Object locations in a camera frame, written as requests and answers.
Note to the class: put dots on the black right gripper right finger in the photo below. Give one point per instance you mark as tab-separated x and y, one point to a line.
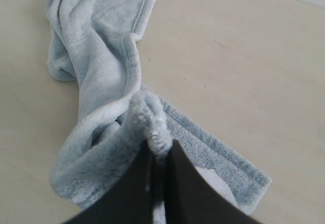
190	199

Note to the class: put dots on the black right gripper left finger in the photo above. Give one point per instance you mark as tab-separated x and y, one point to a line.
130	200

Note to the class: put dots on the light blue fleece towel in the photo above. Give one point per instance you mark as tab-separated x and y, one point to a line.
93	42

